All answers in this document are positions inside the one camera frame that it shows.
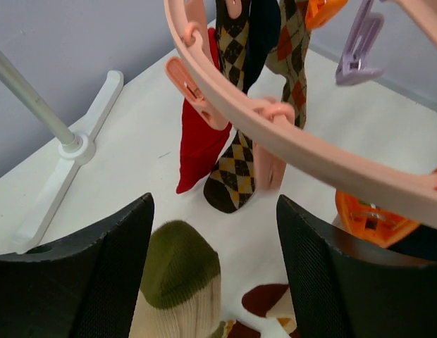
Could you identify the beige olive striped sock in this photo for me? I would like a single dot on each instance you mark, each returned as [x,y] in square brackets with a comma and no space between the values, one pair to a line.
[180,290]

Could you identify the white metal drying rack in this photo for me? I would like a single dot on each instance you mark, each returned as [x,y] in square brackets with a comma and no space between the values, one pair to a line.
[54,192]

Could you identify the navy santa sock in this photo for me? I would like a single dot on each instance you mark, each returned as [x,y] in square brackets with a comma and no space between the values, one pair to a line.
[421,243]

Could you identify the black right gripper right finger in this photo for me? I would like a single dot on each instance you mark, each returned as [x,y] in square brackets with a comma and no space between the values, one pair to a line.
[342,286]

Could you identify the red sock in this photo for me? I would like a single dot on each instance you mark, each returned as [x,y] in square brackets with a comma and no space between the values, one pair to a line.
[200,143]

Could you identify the brown argyle sock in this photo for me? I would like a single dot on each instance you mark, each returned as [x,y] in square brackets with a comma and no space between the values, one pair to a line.
[230,184]

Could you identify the navy sock behind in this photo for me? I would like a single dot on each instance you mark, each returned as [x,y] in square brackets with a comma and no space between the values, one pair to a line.
[263,36]

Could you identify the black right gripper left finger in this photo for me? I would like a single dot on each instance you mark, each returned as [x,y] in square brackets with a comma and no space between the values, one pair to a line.
[82,285]

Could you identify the beige maroon striped sock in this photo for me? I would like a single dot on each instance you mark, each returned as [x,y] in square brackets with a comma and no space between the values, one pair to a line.
[272,301]

